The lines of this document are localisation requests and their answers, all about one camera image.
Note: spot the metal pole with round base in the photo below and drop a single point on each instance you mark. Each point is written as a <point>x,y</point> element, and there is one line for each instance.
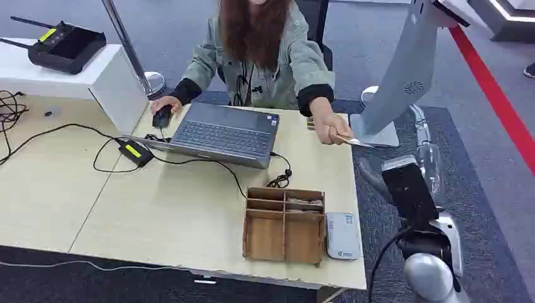
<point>129,50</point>

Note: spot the grey laptop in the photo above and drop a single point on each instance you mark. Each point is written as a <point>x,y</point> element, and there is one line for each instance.
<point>225,136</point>

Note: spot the cards in wooden box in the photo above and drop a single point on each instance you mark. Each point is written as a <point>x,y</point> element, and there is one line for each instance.
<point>305,202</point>

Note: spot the bystander's shoe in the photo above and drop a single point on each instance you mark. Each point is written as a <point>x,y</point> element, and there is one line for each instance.
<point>530,70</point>

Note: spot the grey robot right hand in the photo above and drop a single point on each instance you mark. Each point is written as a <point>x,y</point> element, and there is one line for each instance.
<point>432,167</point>

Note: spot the black computer mouse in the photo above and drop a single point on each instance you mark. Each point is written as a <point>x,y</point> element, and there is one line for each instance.
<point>162,118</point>

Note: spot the white cabinet block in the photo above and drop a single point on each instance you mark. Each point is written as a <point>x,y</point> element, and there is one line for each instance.
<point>104,79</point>

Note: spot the black router with antennas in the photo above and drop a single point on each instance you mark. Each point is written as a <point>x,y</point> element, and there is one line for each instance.
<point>67,48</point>

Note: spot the small wooden card holder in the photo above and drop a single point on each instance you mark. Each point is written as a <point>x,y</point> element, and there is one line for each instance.
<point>310,123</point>

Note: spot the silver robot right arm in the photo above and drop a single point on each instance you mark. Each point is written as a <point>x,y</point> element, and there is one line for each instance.
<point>430,276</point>

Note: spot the black office chair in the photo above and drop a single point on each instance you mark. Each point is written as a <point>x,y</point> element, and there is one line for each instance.
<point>315,16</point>

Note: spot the white card reader device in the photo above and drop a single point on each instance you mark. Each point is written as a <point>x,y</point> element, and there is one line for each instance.
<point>342,236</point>

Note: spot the person's left hand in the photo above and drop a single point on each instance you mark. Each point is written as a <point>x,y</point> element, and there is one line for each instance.
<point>332,127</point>

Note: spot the person's right hand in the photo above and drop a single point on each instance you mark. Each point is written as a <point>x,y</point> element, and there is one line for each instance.
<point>172,100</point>

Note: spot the red floor tape strip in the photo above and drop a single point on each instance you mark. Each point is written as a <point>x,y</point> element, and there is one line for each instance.
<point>493,92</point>

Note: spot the wooden card box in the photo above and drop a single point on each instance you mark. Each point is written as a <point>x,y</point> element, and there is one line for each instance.
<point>276,238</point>

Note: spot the black power adapter yellow label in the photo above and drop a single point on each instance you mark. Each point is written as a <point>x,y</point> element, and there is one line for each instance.
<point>135,152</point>

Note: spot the white display platform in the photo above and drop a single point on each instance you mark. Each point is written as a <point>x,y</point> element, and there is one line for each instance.
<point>510,19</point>

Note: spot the person seated at desk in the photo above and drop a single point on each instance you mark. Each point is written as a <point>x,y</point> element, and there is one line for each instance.
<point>267,62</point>

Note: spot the grey screen stand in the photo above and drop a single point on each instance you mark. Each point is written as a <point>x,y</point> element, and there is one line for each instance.
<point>405,71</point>

